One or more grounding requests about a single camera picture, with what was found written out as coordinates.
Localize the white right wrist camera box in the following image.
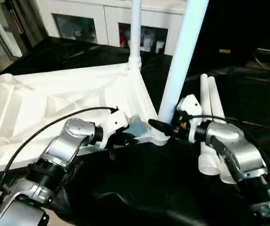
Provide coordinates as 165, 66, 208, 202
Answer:
176, 94, 204, 145

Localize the white plastic table leg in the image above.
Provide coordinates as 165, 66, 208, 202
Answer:
127, 0, 143, 72
156, 0, 210, 126
207, 76, 238, 185
198, 73, 222, 176

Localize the white display cabinet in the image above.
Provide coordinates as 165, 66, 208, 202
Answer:
34, 0, 188, 57

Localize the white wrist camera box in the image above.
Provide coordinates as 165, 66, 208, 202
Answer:
176, 94, 204, 145
96, 109, 131, 147

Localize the pale blue bottle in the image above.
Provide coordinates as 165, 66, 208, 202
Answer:
143, 33, 154, 52

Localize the red bottle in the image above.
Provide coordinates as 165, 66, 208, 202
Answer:
119, 30, 128, 49

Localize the black low cabinet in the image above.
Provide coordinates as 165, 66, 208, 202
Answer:
191, 0, 270, 72

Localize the small white cup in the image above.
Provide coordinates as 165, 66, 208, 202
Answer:
155, 41, 166, 54

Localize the small white figurine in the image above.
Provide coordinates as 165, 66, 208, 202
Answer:
71, 27, 84, 40
85, 28, 97, 43

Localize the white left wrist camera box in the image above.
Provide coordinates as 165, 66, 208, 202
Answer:
96, 109, 131, 147

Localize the black work mat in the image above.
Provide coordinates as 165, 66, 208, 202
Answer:
0, 37, 270, 226

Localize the white plastic table top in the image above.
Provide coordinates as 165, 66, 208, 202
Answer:
0, 62, 171, 178

